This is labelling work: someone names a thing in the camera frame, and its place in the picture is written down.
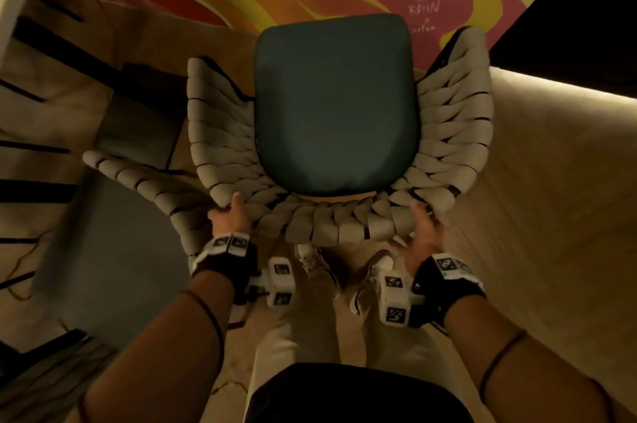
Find person's left hand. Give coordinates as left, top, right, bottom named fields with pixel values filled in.
left=207, top=192, right=252, bottom=239

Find person's right hand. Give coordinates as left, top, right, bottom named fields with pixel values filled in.
left=397, top=202, right=445, bottom=278

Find woven rope back chair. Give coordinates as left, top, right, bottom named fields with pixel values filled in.
left=186, top=13, right=495, bottom=247

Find person's right forearm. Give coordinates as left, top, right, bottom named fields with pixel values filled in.
left=442, top=295, right=618, bottom=423

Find person's left forearm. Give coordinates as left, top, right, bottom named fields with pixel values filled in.
left=81, top=270, right=236, bottom=423

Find white right shoe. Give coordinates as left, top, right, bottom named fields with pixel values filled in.
left=350, top=250, right=395, bottom=317

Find white shoe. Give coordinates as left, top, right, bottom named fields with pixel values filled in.
left=350, top=250, right=395, bottom=317
left=295, top=243, right=342, bottom=298

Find white left shoe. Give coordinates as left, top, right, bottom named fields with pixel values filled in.
left=295, top=243, right=342, bottom=298

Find dark green seat cushion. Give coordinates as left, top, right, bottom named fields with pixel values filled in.
left=253, top=13, right=422, bottom=198

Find beige trousers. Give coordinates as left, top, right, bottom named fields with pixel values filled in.
left=243, top=274, right=481, bottom=423

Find black shirt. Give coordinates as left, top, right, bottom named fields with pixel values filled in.
left=245, top=362, right=474, bottom=423

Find black cabinet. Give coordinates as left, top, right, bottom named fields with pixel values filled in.
left=490, top=0, right=637, bottom=100

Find black left wrist camera strap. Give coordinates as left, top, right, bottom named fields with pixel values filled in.
left=190, top=233, right=295, bottom=309

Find black wrist camera strap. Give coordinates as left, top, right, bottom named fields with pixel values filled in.
left=376, top=252, right=487, bottom=329
left=190, top=233, right=295, bottom=309

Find black right wrist camera strap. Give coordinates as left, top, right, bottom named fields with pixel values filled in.
left=376, top=252, right=487, bottom=329

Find woven rope chair grey seat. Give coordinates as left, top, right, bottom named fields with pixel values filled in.
left=31, top=149, right=212, bottom=339

